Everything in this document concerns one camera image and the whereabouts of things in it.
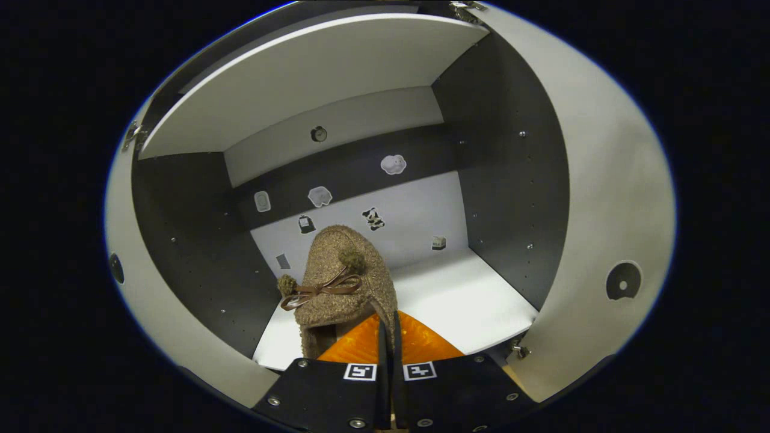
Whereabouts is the white shoe cabinet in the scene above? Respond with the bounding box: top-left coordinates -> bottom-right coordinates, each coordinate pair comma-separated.
129,0 -> 572,370

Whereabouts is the white cabinet shelf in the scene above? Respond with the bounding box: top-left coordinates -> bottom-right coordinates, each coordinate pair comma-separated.
253,250 -> 539,372
138,13 -> 491,160

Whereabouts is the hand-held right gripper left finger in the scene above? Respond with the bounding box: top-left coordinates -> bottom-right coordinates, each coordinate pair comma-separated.
251,312 -> 392,432

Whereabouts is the white cabinet door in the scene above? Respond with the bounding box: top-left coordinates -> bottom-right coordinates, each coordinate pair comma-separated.
105,90 -> 283,410
481,3 -> 677,404

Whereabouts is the brown fuzzy shoe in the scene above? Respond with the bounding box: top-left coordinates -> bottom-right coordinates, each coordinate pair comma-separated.
277,224 -> 399,360

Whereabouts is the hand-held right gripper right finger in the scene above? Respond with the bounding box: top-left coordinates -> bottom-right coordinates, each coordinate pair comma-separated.
391,310 -> 539,432

